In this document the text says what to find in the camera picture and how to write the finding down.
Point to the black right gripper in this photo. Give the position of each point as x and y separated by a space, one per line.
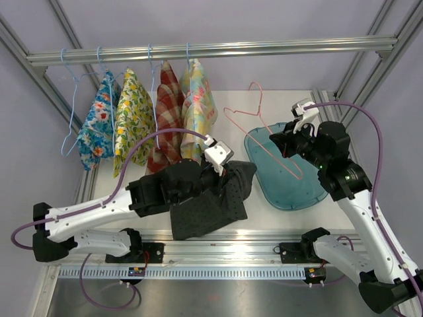
285 140

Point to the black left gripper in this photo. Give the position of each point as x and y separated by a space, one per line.
220 181

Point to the dark grey dotted skirt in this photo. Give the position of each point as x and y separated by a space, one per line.
213 210

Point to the pastel floral skirt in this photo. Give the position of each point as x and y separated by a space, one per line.
199 112

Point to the red plaid skirt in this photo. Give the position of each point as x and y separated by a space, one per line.
170 98

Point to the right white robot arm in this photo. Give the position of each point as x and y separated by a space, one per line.
387 277

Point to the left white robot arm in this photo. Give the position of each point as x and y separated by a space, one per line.
65 230

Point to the lemon print skirt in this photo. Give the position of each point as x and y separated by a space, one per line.
134 119

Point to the blue floral skirt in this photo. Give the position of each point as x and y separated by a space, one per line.
95 140

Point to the teal plastic basin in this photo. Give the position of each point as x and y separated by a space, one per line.
288 184

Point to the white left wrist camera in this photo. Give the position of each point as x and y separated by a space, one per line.
217 153

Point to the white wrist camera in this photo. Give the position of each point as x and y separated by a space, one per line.
217 153
303 113

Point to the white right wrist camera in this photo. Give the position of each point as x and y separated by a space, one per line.
303 113

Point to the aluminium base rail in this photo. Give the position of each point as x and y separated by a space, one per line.
218 246

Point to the aluminium hanging rail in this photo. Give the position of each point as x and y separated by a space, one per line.
228 49

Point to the white slotted cable duct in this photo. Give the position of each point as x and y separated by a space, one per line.
182 273

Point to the right aluminium frame post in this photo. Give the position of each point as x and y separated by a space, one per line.
387 56

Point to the aluminium frame post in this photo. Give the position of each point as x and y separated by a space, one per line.
387 56
44 101

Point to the left aluminium frame post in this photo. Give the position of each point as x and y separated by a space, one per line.
44 101

